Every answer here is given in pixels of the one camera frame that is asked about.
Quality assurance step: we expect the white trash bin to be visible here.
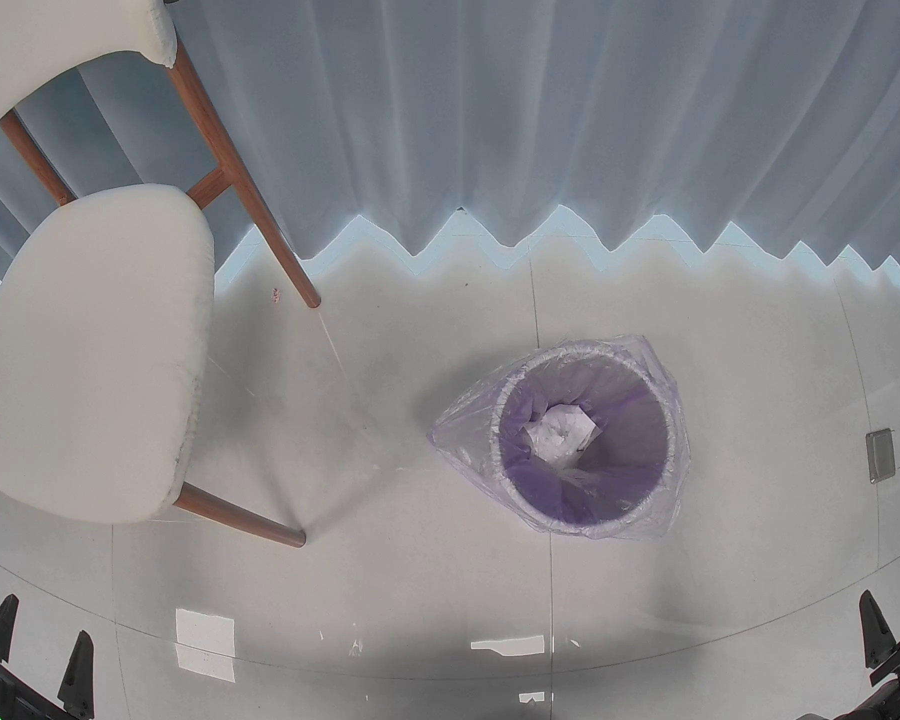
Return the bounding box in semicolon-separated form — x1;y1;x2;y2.
489;348;678;540

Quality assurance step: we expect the white paper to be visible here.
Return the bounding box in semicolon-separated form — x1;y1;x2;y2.
523;402;600;471

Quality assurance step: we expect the pale blue curtain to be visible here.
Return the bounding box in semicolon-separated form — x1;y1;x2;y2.
0;0;900;298

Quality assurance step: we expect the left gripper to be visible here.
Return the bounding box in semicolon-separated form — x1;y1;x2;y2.
0;594;96;720

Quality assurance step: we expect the purple plastic bag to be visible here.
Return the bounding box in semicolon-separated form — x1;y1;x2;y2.
429;334;691;544

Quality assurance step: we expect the white padded wooden chair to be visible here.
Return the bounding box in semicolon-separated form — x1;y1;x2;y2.
0;0;322;551

